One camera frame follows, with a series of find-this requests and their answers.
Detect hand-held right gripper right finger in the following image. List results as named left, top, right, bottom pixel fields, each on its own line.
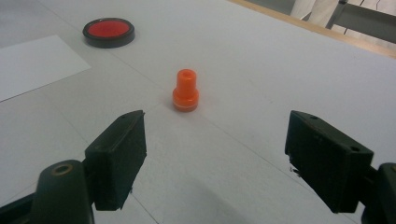
left=284, top=109, right=375, bottom=215

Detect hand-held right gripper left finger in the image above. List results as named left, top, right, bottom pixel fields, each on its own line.
left=83, top=109, right=148, bottom=211

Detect orange stamp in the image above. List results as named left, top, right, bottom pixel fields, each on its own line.
left=172, top=68, right=200, bottom=113

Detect round black red ink pad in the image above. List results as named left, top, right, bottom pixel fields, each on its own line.
left=82, top=17, right=136, bottom=49

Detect small white paper sheet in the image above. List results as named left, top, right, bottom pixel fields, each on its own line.
left=0, top=34, right=92, bottom=103

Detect white draped cloth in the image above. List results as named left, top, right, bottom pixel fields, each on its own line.
left=290, top=0, right=340, bottom=28

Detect metal frame desk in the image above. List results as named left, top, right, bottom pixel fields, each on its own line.
left=325, top=0, right=396, bottom=45

